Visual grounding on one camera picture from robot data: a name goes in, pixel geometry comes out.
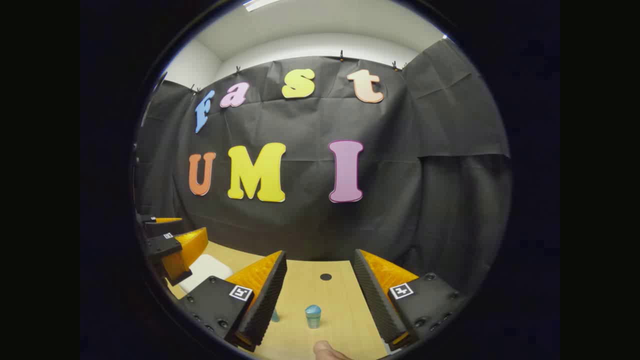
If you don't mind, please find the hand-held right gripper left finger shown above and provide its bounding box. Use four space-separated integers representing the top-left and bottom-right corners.
177 250 289 353

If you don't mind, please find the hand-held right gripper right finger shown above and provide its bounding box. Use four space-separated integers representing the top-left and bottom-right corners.
353 248 471 352

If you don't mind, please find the white suitcase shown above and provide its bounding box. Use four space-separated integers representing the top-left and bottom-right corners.
179 254 234 295

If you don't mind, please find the black backdrop cloth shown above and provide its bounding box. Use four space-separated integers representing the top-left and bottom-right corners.
134 37 512 296

